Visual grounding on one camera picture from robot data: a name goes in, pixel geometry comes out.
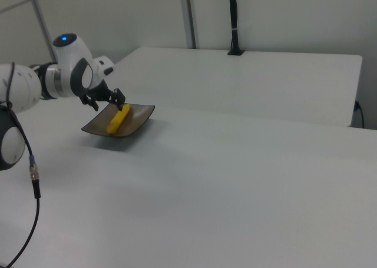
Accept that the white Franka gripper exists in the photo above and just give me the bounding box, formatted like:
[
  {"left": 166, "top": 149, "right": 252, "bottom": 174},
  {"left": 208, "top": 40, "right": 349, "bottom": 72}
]
[{"left": 79, "top": 55, "right": 127, "bottom": 112}]

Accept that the yellow banana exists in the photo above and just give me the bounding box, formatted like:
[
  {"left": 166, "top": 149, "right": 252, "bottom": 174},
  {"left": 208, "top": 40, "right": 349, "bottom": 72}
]
[{"left": 106, "top": 103, "right": 131, "bottom": 137}]

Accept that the square brown ceramic plate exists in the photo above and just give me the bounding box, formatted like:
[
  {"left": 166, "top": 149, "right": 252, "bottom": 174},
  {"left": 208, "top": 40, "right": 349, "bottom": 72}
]
[{"left": 81, "top": 102, "right": 157, "bottom": 139}]

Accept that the grey corner partition post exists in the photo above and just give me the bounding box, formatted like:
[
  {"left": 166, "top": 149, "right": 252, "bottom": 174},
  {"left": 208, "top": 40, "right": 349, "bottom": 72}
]
[{"left": 25, "top": 0, "right": 57, "bottom": 63}]

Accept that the black cable with metal connector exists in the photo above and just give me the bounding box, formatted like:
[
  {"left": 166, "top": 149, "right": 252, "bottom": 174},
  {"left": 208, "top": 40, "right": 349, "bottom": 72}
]
[{"left": 0, "top": 61, "right": 42, "bottom": 268}]

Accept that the black camera stand pole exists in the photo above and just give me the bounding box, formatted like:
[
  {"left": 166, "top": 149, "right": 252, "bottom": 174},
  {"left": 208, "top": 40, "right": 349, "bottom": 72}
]
[{"left": 227, "top": 0, "right": 246, "bottom": 57}]

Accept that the black cable at table end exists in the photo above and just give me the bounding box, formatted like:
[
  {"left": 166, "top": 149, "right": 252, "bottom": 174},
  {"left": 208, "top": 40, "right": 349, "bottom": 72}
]
[{"left": 354, "top": 100, "right": 366, "bottom": 130}]

